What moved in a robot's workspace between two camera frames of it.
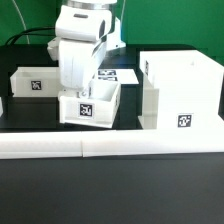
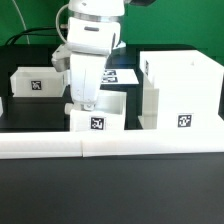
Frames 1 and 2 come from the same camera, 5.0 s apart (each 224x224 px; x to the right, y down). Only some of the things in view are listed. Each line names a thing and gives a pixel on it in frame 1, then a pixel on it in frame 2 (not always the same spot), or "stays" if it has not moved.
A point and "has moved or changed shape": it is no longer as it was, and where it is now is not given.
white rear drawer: (35, 81) stays
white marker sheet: (125, 76) stays
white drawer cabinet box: (180, 90) stays
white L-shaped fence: (79, 144) stays
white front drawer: (98, 106) has moved or changed shape
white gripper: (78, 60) to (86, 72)
